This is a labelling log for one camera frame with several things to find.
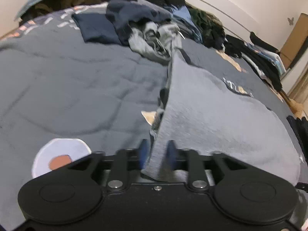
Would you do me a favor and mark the grey sweatshirt with dark collar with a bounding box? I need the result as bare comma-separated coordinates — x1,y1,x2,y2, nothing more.
142,51,300,185

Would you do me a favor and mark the stack of folded clothes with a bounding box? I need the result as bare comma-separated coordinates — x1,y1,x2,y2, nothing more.
224,35,282,92

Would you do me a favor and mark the black clothes pile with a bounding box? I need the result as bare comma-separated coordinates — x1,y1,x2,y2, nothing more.
103,0,244,59

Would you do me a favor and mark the grey quilted bedspread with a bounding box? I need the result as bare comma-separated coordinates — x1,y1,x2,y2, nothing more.
0,2,308,231

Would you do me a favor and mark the crumpled grey garment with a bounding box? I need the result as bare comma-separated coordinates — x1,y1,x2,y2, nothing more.
128,21,183,66

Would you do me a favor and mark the dark dotted folded garment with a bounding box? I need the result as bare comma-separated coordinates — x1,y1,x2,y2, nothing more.
287,116,308,157

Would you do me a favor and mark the navy blue garment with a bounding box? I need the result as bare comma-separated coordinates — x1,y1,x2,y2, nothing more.
72,0,171,46

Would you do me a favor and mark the blue folded shirt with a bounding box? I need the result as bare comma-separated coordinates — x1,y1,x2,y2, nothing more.
170,5,203,43

